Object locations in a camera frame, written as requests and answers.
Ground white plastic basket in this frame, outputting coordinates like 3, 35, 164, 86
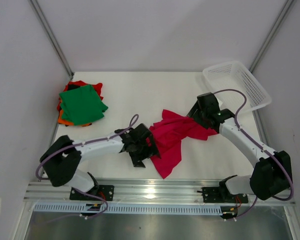
202, 60, 272, 115

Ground red folded t shirt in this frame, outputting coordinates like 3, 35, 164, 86
63, 80, 104, 100

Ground aluminium front rail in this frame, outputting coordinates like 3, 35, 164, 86
23, 177, 296, 206

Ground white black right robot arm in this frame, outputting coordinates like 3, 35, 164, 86
187, 92, 295, 202

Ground crimson t shirt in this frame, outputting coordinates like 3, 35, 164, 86
149, 109, 217, 179

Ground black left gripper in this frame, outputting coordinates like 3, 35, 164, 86
129, 135, 161, 168

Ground right aluminium corner post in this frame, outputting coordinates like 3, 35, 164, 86
249, 0, 298, 73

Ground aluminium corner post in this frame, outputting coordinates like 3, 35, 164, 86
249, 0, 298, 73
28, 0, 74, 78

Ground green folded t shirt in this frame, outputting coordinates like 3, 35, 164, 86
58, 84, 108, 126

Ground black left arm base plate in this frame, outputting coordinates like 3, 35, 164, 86
69, 185, 115, 202

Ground left aluminium corner post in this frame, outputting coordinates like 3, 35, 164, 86
28, 0, 74, 78

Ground white slotted cable duct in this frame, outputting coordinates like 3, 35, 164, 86
34, 202, 223, 216

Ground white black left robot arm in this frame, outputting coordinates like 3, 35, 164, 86
38, 123, 161, 200

